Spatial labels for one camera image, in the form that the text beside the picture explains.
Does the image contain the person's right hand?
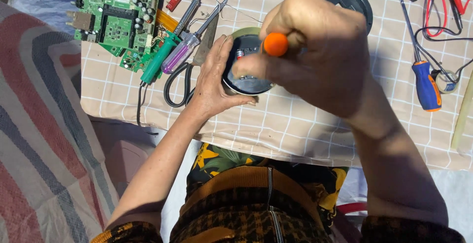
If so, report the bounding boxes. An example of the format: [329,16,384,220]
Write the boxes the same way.
[233,0,374,120]

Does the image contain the person's left hand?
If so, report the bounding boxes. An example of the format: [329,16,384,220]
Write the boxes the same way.
[188,34,258,120]

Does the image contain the round black device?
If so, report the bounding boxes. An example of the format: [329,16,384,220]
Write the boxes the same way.
[222,27,276,96]

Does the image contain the beige checked tablecloth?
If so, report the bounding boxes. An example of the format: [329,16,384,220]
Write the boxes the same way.
[80,0,473,172]

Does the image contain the black yellow floral garment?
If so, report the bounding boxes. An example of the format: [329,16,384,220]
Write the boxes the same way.
[186,142,350,223]

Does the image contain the round black cover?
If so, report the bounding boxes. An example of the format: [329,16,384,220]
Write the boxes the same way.
[319,0,374,36]

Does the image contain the green circuit board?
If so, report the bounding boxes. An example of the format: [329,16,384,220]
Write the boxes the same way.
[66,0,175,74]

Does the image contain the brown houndstooth jacket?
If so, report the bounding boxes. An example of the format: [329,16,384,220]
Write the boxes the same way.
[90,165,467,243]

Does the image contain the pink plastic stool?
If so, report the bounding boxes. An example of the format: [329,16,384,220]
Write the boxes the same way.
[90,120,157,199]

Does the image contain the roll of tape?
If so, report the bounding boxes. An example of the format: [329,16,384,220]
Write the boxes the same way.
[430,69,459,94]

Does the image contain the black multimeter probe lead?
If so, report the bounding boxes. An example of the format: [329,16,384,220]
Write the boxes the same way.
[414,0,473,85]

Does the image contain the pale yellow glue stick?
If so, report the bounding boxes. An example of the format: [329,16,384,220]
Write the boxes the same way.
[450,69,473,156]

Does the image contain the striped blanket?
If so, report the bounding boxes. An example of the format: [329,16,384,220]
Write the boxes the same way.
[0,2,119,243]

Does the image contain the thin white wire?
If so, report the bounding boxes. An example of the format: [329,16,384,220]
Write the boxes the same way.
[201,0,264,25]

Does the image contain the purple clear handled screwdriver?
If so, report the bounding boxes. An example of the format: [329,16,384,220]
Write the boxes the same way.
[161,0,228,75]

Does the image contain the black handled scissors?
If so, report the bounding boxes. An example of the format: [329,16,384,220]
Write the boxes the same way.
[163,14,221,108]

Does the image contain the green handled soldering iron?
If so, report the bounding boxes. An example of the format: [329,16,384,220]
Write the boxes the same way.
[136,0,205,136]

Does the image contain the orange flat ribbon cable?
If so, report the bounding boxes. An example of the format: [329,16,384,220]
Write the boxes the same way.
[155,9,180,34]

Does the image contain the blue orange handled screwdriver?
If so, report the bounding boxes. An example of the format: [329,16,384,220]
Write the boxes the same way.
[399,0,442,112]

